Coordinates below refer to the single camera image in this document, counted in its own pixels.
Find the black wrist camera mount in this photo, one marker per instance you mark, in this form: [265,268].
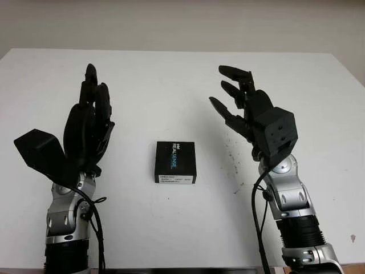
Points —
[40,151]
[279,134]

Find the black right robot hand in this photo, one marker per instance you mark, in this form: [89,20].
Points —
[259,102]

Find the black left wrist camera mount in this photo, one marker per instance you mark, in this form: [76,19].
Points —
[40,151]

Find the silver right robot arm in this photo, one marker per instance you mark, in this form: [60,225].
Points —
[291,199]

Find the black RealSense box lid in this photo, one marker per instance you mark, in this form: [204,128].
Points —
[176,160]

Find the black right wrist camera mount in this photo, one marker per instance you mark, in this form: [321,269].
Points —
[279,134]

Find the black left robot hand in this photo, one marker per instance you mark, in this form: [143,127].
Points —
[82,134]

